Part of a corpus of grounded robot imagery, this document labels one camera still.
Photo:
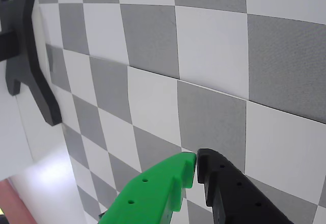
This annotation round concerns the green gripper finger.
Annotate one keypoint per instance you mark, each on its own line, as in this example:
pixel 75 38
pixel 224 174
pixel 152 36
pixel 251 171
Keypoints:
pixel 147 196

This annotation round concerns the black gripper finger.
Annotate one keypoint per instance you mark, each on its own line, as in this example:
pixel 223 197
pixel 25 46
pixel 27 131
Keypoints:
pixel 234 198

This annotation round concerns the grey white checkered mat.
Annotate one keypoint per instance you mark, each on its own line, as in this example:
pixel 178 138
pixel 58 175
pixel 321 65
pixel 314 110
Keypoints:
pixel 203 43

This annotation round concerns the black stand base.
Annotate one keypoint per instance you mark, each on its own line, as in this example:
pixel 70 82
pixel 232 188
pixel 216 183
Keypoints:
pixel 26 43

